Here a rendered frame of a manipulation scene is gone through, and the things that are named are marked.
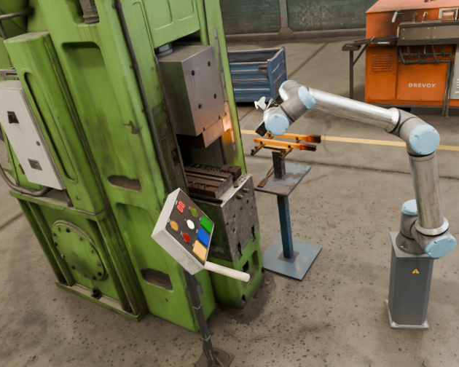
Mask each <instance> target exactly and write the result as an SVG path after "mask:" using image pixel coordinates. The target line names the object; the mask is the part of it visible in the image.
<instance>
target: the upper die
mask: <svg viewBox="0 0 459 367"><path fill-rule="evenodd" d="M223 133H224V128H223V124H222V120H221V119H219V120H218V121H217V122H215V123H214V124H212V125H211V126H210V127H209V128H207V129H206V130H204V131H203V132H202V133H201V134H199V135H198V136H193V135H181V134H176V138H177V141H178V145H185V146H195V147H201V148H206V147H207V146H209V145H210V144H211V143H213V142H214V141H215V140H216V139H217V138H218V137H219V136H221V135H222V134H223Z"/></svg>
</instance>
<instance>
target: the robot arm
mask: <svg viewBox="0 0 459 367"><path fill-rule="evenodd" d="M279 93H280V97H281V99H282V100H283V101H284V102H283V103H282V104H278V103H277V102H276V101H274V100H273V99H272V98H271V100H270V102H269V103H268V104H267V108H266V104H265V103H264V101H265V97H262V98H261V99H260V100H259V101H258V102H255V105H256V108H257V109H258V110H259V111H260V112H261V113H262V115H263V116H264V119H263V121H262V122H261V123H260V125H259V126H258V127H257V129H256V131H255V133H257V134H258V135H260V136H262V137H263V136H264V135H265V134H266V133H267V131H268V133H269V134H271V135H274V136H280V135H283V134H284V133H286V131H287V130H288V128H289V126H290V125H292V124H293V123H294V122H295V121H297V120H298V118H300V117H301V116H302V115H303V114H305V113H306V112H307V111H308V110H309V109H313V110H316V111H321V112H324V113H327V114H332V115H335V116H339V117H343V118H346V119H352V120H354V121H357V122H362V123H365V124H368V125H373V126H376V127H381V128H382V130H383V131H384V132H385V133H390V134H392V135H395V136H397V137H399V138H400V139H402V140H403V141H404V142H405V143H406V146H407V153H408V155H409V163H410V169H411V174H412V182H413V188H414V193H415V200H409V201H407V202H405V203H404V204H403V205H402V209H401V225H400V231H399V233H398V234H397V236H396V246H397V248H398V249H399V250H401V251H403V252H405V253H408V254H412V255H422V254H425V253H427V254H428V255H429V256H430V257H431V258H441V257H444V256H446V255H448V254H449V253H451V252H452V251H453V250H454V249H455V246H456V239H455V238H454V237H453V236H452V235H451V234H450V231H449V224H448V221H447V219H446V218H445V217H443V212H442V200H441V193H440V187H439V174H438V167H437V161H436V149H437V146H438V145H439V142H440V137H439V134H438V132H437V131H436V130H435V129H434V128H433V127H432V126H430V125H428V124H427V123H425V122H424V121H423V120H421V119H420V118H418V117H416V116H415V115H413V114H410V113H408V112H406V111H403V110H401V109H398V108H390V109H385V108H380V107H377V106H373V105H370V104H367V103H362V102H359V101H357V100H352V99H349V98H344V97H342V96H338V95H334V94H331V93H328V92H324V91H320V90H316V89H313V88H310V87H307V86H304V85H301V84H298V83H297V82H295V81H293V80H288V81H285V82H284V83H283V84H282V85H281V86H280V89H279ZM265 108H266V109H265Z"/></svg>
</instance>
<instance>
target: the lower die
mask: <svg viewBox="0 0 459 367"><path fill-rule="evenodd" d="M184 169H185V170H189V171H193V172H198V173H206V174H211V175H218V176H223V177H227V180H226V181H225V182H224V180H221V179H216V178H209V177H204V176H200V175H192V174H188V173H185V174H186V177H187V180H188V181H190V183H189V182H187V183H188V190H189V193H193V189H192V183H193V182H195V183H196V185H195V183H193V188H194V192H195V194H199V190H198V184H199V183H201V184H202V185H201V184H200V185H199V189H200V193H201V195H203V196H205V191H206V194H207V196H208V197H213V198H217V199H219V198H220V197H221V196H222V195H223V192H224V193H225V192H226V190H228V188H230V187H231V185H233V181H232V174H231V173H227V174H226V173H223V172H219V171H215V172H214V171H213V170H206V169H203V170H202V169H201V168H198V169H197V168H196V167H192V168H191V167H188V166H184ZM205 184H207V185H208V187H207V185H206V186H205V190H204V185H205Z"/></svg>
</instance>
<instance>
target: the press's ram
mask: <svg viewBox="0 0 459 367"><path fill-rule="evenodd" d="M172 49H173V51H172V52H171V53H169V54H167V55H163V56H159V57H157V61H158V64H159V67H160V73H161V76H162V81H163V84H164V88H165V94H166V97H167V100H168V105H169V109H170V114H171V118H172V121H173V126H174V130H175V133H176V134H181V135H193V136H198V135H199V134H201V133H202V132H203V131H204V130H206V129H207V128H209V127H210V126H211V125H212V124H214V123H215V122H217V121H218V120H219V119H221V118H222V117H223V116H224V115H225V114H226V113H225V108H224V100H223V96H222V91H221V83H220V78H219V70H218V66H217V61H216V53H215V49H214V45H193V46H172Z"/></svg>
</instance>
